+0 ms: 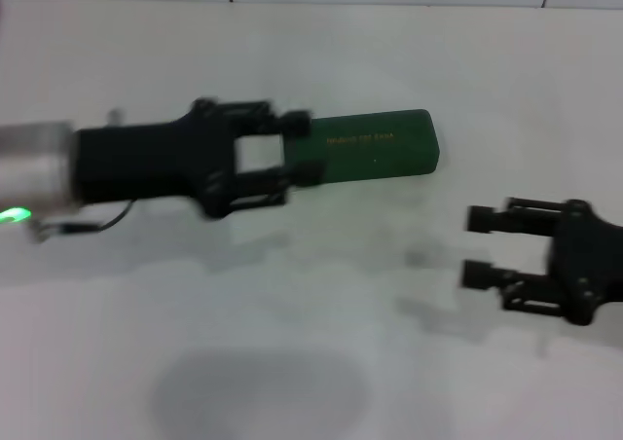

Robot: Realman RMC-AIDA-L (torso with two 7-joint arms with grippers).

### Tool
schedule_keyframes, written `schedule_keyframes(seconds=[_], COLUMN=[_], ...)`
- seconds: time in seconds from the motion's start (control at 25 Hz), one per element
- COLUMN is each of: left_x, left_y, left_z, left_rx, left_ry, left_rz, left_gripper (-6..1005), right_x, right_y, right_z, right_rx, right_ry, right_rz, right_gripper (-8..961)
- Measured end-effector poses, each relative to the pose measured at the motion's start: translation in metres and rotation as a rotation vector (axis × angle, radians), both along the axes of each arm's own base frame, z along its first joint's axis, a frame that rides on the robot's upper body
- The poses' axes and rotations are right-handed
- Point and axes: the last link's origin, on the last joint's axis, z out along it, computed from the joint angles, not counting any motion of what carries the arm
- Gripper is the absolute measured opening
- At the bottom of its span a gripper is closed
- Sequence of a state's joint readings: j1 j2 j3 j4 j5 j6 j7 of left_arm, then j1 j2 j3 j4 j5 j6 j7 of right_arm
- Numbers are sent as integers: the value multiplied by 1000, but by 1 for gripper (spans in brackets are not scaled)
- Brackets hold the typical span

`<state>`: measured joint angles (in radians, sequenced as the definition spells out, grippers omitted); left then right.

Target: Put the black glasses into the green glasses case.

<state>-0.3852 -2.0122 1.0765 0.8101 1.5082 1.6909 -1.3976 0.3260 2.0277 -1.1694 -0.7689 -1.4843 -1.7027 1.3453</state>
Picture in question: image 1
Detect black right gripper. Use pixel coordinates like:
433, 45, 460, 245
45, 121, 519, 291
459, 197, 623, 326

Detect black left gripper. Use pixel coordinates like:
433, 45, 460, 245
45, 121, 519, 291
70, 97, 240, 220

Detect green glasses case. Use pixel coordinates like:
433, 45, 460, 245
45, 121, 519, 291
279, 108, 444, 187

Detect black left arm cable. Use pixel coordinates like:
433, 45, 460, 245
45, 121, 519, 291
27, 200, 136, 240

